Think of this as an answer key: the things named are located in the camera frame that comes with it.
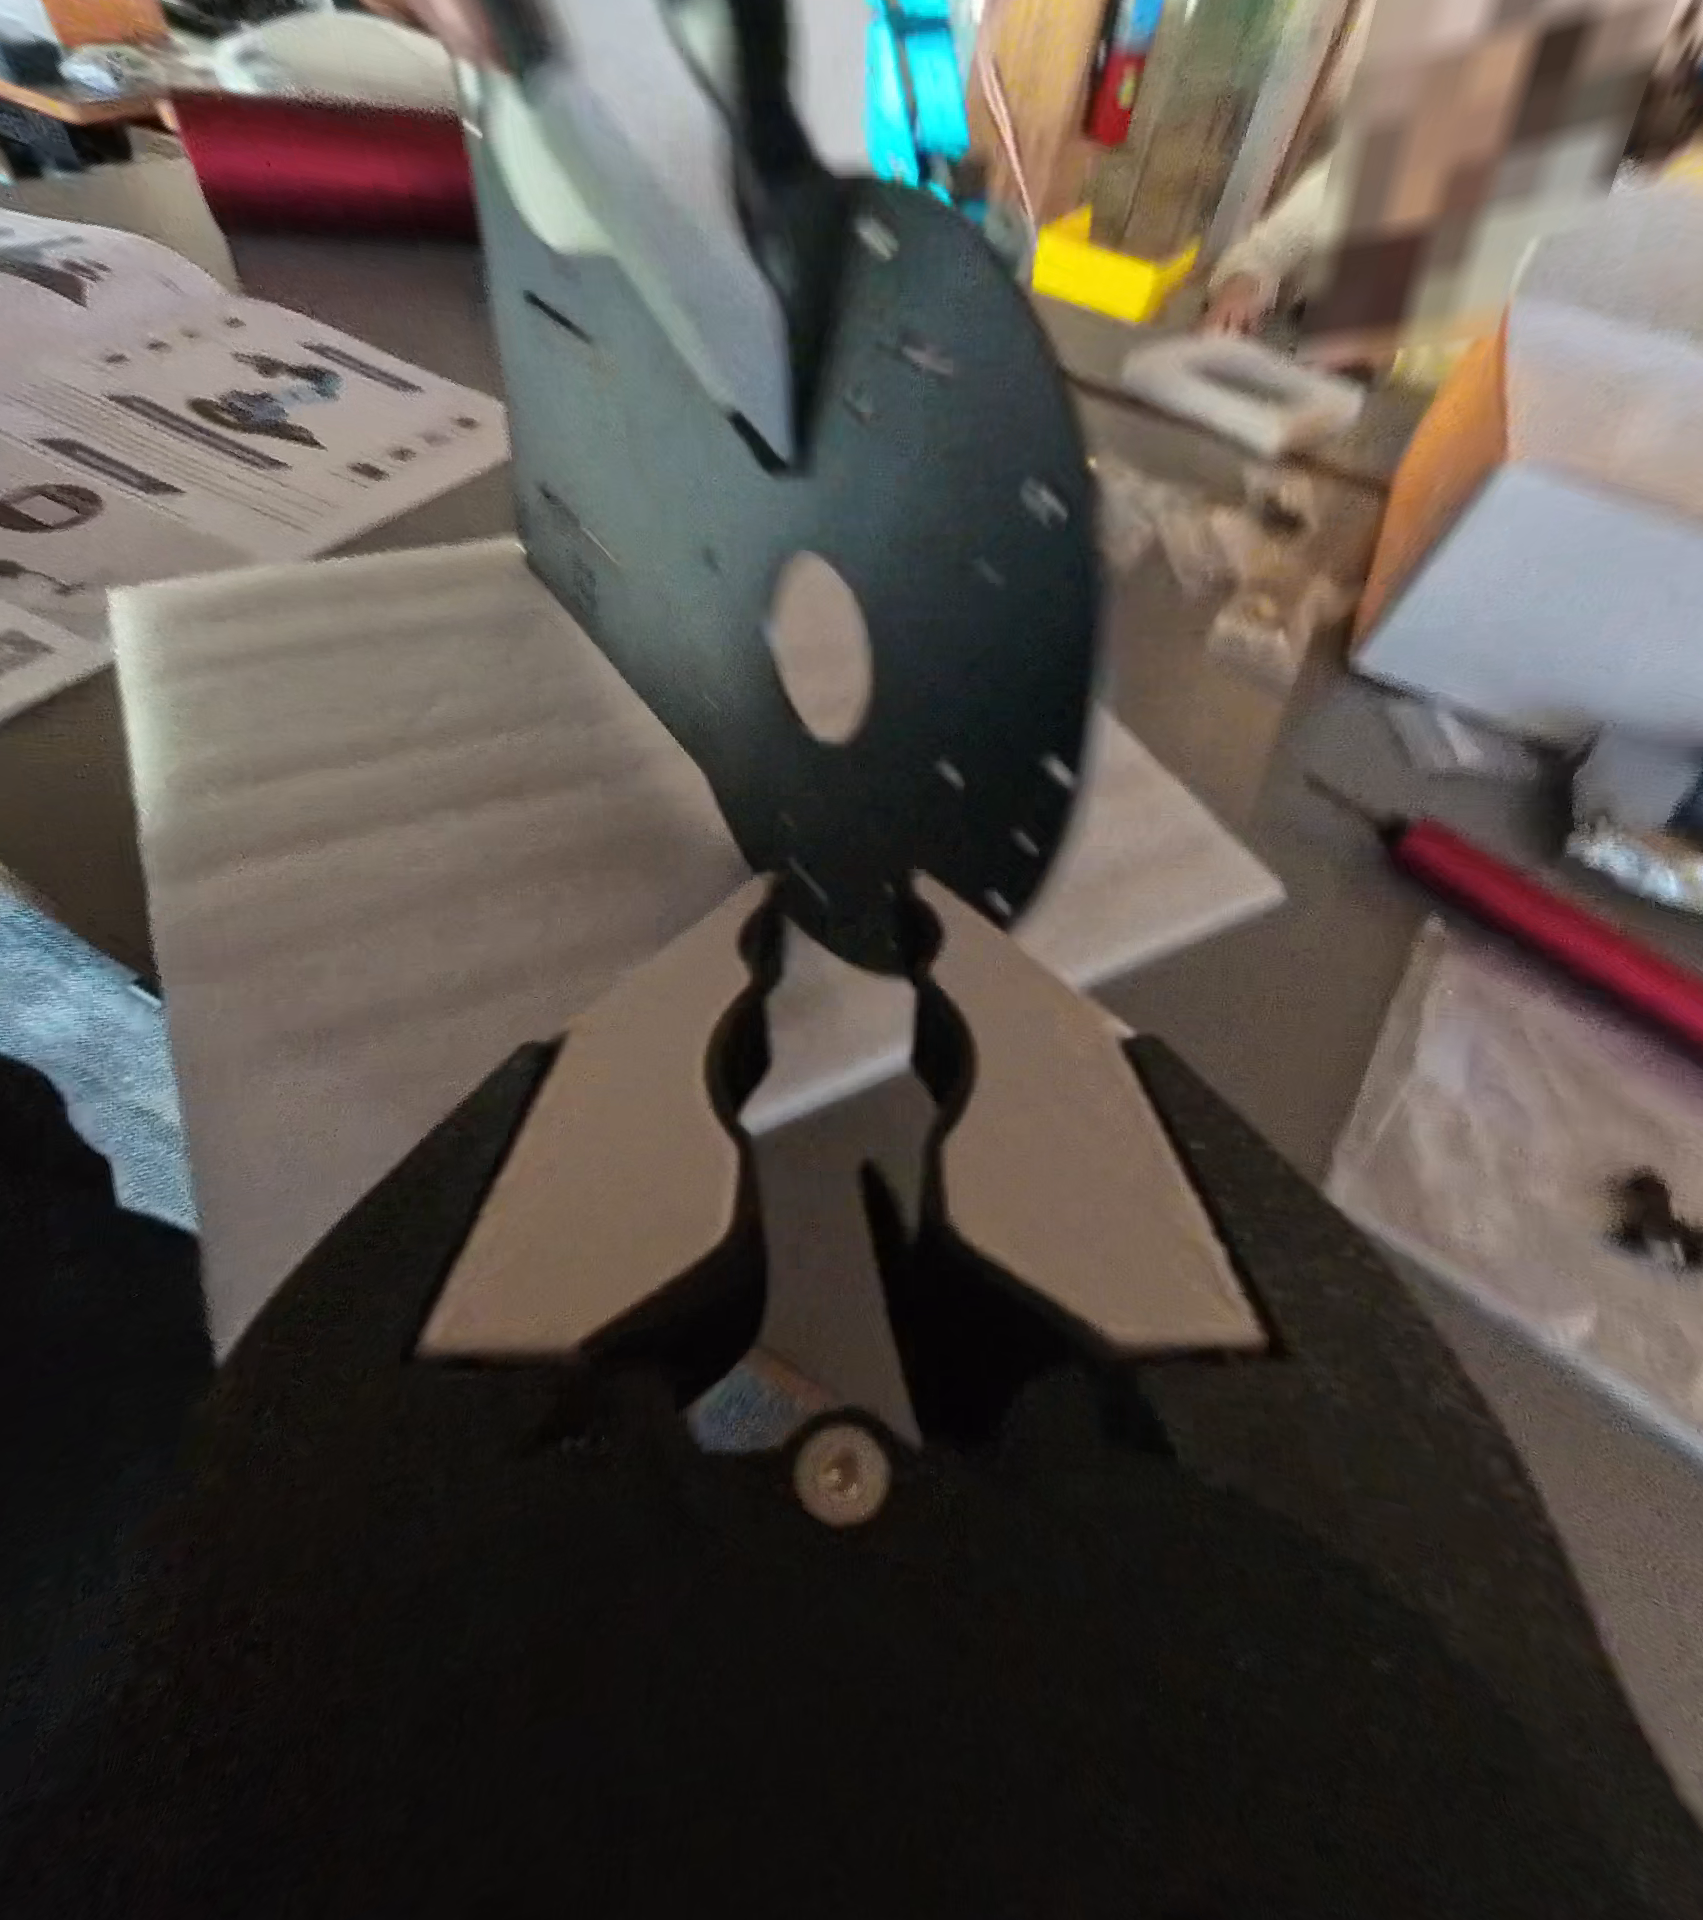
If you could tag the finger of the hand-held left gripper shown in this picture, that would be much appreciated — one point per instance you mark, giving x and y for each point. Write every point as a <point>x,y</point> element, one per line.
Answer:
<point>670,211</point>

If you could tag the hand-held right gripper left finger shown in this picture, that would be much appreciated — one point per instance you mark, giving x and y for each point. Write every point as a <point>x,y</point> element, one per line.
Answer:
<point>597,1200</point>

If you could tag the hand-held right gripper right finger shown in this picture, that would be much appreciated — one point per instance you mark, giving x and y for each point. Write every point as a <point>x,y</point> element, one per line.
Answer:
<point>1093,1187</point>

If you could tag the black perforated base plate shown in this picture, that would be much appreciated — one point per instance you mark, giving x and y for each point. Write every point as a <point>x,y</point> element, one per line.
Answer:
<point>938,498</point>

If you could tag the blue toy robot arm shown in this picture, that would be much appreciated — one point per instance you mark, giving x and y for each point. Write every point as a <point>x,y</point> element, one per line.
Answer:
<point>919,93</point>

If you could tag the grey desk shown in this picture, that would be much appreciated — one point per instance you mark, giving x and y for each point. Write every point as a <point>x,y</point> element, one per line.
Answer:
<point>1244,963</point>

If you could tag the red cylinder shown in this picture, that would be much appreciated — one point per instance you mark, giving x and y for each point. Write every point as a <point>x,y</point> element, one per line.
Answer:
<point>323,157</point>

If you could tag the yellow plastic box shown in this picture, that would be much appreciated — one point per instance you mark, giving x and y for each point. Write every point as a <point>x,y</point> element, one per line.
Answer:
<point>1103,266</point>

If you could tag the white foam sheet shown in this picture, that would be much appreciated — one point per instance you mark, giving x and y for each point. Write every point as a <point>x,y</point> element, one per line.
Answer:
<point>399,797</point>

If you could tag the red fire extinguisher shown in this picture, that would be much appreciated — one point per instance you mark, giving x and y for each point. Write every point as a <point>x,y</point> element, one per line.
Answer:
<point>1121,69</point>

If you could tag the large clear plastic bag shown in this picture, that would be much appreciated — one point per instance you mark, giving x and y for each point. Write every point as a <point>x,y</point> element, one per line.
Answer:
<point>1584,1187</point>

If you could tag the illustrated assembly manual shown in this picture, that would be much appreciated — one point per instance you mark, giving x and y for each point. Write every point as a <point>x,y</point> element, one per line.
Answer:
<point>117,436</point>

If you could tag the person's black top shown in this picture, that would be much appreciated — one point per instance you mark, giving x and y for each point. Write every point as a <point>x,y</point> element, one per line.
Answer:
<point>12,1425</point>

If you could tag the cluster of small hardware bags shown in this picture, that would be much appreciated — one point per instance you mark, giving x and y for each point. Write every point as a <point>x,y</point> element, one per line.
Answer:
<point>1225,552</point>

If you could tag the cardboard box with white flap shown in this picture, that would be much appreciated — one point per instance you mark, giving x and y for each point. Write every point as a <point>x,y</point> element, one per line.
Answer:
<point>1584,571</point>

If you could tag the white foam frame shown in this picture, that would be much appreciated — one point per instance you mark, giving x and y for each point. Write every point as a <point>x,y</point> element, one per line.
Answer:
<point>1244,389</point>

